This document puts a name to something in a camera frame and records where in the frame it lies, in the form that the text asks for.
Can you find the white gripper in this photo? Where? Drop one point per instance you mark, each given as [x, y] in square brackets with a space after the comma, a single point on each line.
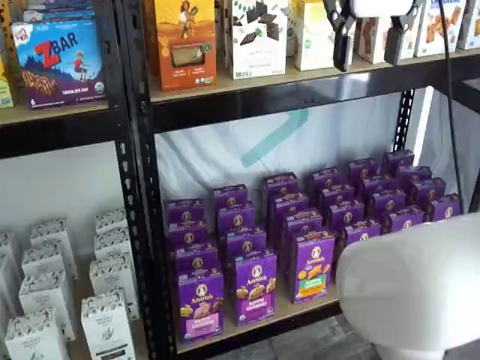
[382, 6]

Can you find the purple Annie's box pink patch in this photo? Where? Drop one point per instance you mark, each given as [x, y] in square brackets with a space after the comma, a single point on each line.
[187, 236]
[197, 260]
[200, 300]
[185, 213]

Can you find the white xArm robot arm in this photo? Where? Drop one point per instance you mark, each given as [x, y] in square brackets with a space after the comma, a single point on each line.
[405, 285]

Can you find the pretzel crackers cheddar box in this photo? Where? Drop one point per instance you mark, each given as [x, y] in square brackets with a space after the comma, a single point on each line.
[371, 41]

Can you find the yellow Simple Mills bar box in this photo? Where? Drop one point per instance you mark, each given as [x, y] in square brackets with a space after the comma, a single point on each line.
[315, 41]

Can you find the pretzel crackers sea salt box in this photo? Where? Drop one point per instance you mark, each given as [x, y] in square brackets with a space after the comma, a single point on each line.
[438, 30]

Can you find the white cracker box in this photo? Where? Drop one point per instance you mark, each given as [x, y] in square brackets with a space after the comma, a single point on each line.
[471, 26]

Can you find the white Simple Mills chocolate box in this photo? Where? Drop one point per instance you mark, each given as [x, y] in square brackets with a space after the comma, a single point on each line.
[258, 45]

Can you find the purple Annie's snack box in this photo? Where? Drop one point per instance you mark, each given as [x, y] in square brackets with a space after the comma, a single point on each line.
[429, 191]
[414, 174]
[398, 159]
[444, 210]

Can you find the purple Annie's box brown bunnies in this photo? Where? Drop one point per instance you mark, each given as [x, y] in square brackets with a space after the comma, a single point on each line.
[377, 183]
[405, 221]
[388, 202]
[363, 168]

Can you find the purple Annie's box yellow patch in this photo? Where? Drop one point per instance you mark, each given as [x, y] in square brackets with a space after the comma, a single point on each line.
[327, 179]
[337, 195]
[347, 215]
[362, 232]

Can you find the purple Annie's box green patch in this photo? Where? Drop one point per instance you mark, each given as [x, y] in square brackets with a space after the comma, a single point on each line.
[281, 184]
[303, 225]
[313, 266]
[290, 204]

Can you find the orange Revival snack box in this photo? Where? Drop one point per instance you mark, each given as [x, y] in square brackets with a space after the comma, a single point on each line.
[185, 45]

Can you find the purple Annie's box violet patch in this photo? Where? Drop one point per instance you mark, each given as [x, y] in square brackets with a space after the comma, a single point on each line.
[255, 285]
[245, 243]
[237, 219]
[229, 197]

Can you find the blue Zbar snack box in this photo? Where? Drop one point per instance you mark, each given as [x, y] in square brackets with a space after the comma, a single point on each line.
[56, 63]
[63, 11]

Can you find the white patterned tea box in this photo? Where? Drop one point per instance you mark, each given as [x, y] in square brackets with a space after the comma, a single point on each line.
[114, 243]
[112, 279]
[45, 296]
[111, 219]
[52, 232]
[8, 243]
[35, 337]
[45, 258]
[107, 330]

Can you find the orange Bobo's snack box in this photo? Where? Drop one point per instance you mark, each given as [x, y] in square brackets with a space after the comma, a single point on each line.
[5, 86]

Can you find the white backdrop sheet teal logo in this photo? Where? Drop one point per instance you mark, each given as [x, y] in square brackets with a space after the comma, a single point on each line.
[225, 157]

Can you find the black metal shelving rack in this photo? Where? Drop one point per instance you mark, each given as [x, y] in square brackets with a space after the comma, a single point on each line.
[56, 131]
[142, 187]

